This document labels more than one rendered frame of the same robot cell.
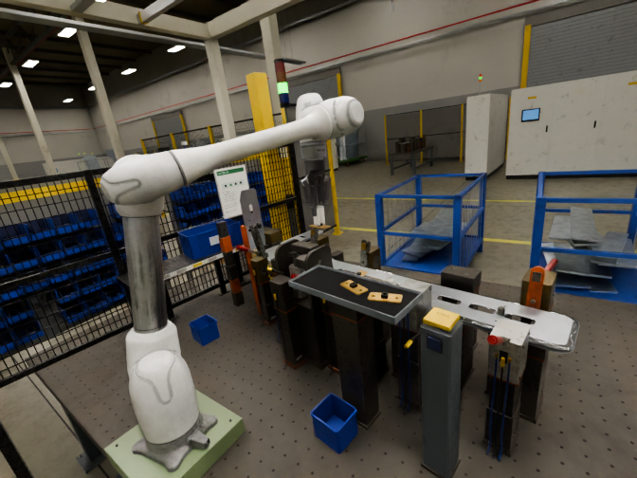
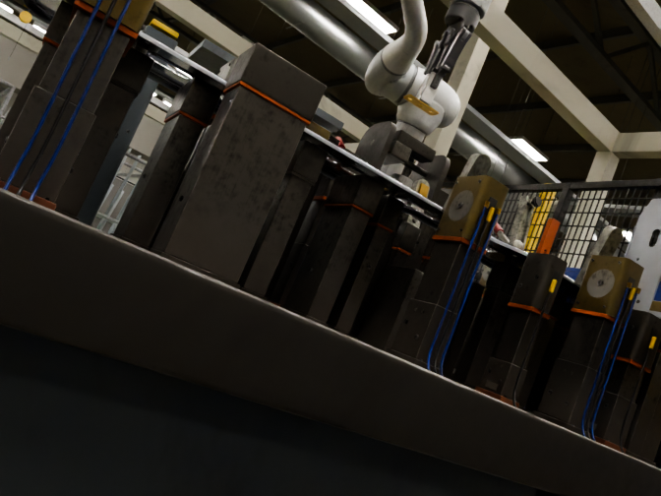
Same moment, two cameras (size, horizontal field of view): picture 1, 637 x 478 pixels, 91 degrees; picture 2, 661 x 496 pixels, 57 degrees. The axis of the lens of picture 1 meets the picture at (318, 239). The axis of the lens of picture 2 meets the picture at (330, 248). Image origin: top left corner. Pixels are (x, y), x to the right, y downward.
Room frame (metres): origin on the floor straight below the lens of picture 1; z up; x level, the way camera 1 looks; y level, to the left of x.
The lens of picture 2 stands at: (1.48, -1.29, 0.70)
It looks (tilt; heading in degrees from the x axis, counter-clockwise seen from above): 7 degrees up; 109
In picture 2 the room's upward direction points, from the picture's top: 23 degrees clockwise
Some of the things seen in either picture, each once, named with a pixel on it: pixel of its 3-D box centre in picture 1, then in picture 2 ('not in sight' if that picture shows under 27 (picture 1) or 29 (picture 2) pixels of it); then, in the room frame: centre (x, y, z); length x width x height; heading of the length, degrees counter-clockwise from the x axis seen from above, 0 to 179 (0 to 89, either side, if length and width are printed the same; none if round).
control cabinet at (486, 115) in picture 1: (487, 126); not in sight; (8.77, -4.93, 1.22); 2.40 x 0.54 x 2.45; 139
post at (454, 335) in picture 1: (441, 399); (116, 128); (0.59, -0.25, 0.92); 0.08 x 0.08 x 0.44; 44
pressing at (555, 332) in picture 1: (363, 276); (388, 190); (1.17, -0.17, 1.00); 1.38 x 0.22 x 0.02; 44
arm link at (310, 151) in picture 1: (313, 151); (470, 0); (1.14, -0.02, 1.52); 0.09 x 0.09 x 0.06
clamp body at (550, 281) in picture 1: (535, 321); (81, 71); (0.89, -0.70, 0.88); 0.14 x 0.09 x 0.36; 134
